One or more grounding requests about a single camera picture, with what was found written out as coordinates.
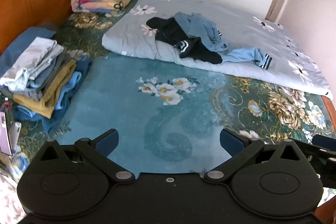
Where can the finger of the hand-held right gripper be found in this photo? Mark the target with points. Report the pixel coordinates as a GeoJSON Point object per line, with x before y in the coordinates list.
{"type": "Point", "coordinates": [325, 141]}
{"type": "Point", "coordinates": [315, 153]}

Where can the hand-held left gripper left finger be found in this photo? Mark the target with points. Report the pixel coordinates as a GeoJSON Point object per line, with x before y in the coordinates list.
{"type": "Point", "coordinates": [105, 140]}

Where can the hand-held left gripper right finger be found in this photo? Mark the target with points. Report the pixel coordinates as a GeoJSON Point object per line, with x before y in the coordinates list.
{"type": "Point", "coordinates": [231, 140]}

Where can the teal floral bed blanket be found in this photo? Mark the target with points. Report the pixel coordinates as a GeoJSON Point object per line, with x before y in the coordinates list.
{"type": "Point", "coordinates": [126, 108]}

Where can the light blue folded garment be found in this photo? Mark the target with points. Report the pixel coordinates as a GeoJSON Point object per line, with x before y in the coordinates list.
{"type": "Point", "coordinates": [69, 87]}

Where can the light blue striped-cuff garment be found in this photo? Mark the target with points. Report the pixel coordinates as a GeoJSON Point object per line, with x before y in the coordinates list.
{"type": "Point", "coordinates": [244, 54]}

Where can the grey folded garment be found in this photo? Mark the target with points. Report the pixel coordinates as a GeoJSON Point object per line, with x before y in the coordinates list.
{"type": "Point", "coordinates": [56, 66]}

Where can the white phone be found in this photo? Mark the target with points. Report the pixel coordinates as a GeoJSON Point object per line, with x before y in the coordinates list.
{"type": "Point", "coordinates": [15, 134]}

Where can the pink box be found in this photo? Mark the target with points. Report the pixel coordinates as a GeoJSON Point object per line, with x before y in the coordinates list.
{"type": "Point", "coordinates": [4, 134]}

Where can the small red object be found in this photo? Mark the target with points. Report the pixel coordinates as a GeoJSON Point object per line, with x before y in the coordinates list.
{"type": "Point", "coordinates": [5, 106]}

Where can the white-grey folded garment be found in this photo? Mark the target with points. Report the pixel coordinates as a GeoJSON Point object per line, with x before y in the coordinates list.
{"type": "Point", "coordinates": [34, 58]}

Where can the black garment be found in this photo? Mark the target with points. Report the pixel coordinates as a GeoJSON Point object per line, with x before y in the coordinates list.
{"type": "Point", "coordinates": [170, 32]}

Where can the dark blue folded cloth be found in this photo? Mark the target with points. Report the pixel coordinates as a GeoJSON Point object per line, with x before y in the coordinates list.
{"type": "Point", "coordinates": [26, 39]}

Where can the light blue flowered quilt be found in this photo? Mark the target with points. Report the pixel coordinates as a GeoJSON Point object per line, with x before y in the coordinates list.
{"type": "Point", "coordinates": [210, 3]}

